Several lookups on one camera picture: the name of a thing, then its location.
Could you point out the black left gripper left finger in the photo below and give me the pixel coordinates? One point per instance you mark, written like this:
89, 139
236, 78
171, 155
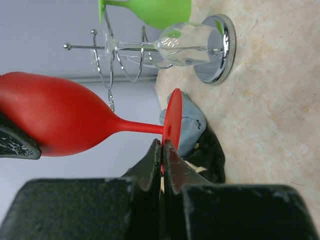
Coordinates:
124, 208

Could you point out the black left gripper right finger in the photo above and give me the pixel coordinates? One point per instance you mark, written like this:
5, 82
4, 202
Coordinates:
196, 209

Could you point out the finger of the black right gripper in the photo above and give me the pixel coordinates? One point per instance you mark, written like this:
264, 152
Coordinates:
15, 143

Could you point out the red wine glass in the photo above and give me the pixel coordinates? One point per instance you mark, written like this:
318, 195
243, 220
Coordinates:
66, 118

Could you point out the clear wine glass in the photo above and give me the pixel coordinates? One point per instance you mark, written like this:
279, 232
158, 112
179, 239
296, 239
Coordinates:
181, 44

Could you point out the green wine glass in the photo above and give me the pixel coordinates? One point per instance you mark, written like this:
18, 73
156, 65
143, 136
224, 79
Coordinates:
158, 14

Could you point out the chrome wine glass rack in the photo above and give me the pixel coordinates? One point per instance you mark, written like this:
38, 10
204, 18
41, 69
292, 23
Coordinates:
212, 73

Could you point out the black floral blanket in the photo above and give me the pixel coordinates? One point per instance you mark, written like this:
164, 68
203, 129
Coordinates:
207, 158

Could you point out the blue grey cloth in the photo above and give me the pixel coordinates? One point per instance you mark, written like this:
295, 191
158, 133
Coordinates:
193, 125

